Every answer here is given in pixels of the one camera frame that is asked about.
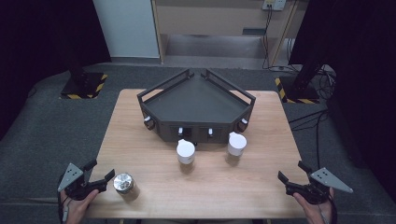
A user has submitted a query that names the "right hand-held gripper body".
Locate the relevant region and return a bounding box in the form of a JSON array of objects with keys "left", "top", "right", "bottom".
[{"left": 285, "top": 167, "right": 354, "bottom": 205}]

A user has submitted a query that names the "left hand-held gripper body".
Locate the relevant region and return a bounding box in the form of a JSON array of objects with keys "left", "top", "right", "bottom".
[{"left": 57, "top": 162, "right": 101, "bottom": 201}]

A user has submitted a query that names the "silver lid spice jar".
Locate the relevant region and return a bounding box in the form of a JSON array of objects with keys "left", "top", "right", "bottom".
[{"left": 112, "top": 172, "right": 140, "bottom": 202}]

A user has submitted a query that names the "white lid spice jar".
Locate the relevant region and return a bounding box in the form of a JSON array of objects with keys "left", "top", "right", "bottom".
[
  {"left": 227, "top": 131, "right": 248, "bottom": 158},
  {"left": 176, "top": 138, "right": 196, "bottom": 165}
]

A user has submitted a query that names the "black corner rack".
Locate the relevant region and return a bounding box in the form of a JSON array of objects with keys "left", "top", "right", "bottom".
[{"left": 136, "top": 68, "right": 257, "bottom": 147}]

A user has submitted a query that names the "person's left hand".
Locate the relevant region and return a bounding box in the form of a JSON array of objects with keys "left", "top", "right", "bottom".
[{"left": 60, "top": 189, "right": 100, "bottom": 224}]

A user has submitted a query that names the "person's right hand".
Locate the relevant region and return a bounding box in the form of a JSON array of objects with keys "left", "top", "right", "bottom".
[{"left": 292, "top": 188, "right": 335, "bottom": 224}]

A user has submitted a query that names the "black striped stand base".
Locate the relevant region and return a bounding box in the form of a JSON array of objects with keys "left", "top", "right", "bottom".
[
  {"left": 60, "top": 72, "right": 109, "bottom": 100},
  {"left": 275, "top": 76, "right": 321, "bottom": 105}
]

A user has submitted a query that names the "black curtain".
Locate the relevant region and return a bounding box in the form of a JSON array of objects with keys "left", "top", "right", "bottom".
[
  {"left": 289, "top": 0, "right": 396, "bottom": 194},
  {"left": 0, "top": 0, "right": 112, "bottom": 141}
]

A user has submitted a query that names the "white panel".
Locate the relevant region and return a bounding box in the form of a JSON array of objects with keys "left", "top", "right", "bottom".
[{"left": 92, "top": 0, "right": 161, "bottom": 59}]

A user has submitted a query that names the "white power socket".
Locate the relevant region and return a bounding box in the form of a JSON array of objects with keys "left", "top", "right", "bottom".
[{"left": 262, "top": 0, "right": 287, "bottom": 11}]

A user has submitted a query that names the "wooden shelf unit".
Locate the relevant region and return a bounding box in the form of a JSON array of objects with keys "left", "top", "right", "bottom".
[{"left": 151, "top": 0, "right": 300, "bottom": 67}]

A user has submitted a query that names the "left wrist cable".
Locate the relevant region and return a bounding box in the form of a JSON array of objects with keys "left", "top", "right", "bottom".
[{"left": 56, "top": 174, "right": 70, "bottom": 224}]

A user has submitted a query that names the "wrist cable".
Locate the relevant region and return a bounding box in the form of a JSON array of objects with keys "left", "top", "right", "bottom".
[
  {"left": 56, "top": 174, "right": 70, "bottom": 224},
  {"left": 323, "top": 189, "right": 339, "bottom": 224}
]

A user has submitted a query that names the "black floor cable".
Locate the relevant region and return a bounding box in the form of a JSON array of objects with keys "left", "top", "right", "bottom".
[{"left": 288, "top": 108, "right": 330, "bottom": 171}]

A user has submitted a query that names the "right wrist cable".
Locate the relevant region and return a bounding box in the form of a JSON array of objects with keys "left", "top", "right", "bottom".
[{"left": 323, "top": 189, "right": 339, "bottom": 224}]

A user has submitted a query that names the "black cable bundle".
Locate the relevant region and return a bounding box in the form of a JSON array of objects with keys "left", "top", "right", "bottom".
[{"left": 311, "top": 64, "right": 338, "bottom": 101}]

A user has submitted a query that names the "black stand post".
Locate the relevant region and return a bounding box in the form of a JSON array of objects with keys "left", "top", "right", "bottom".
[{"left": 290, "top": 60, "right": 325, "bottom": 101}]

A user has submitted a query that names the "black socket cable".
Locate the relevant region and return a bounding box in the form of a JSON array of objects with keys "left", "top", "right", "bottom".
[{"left": 262, "top": 6, "right": 275, "bottom": 70}]

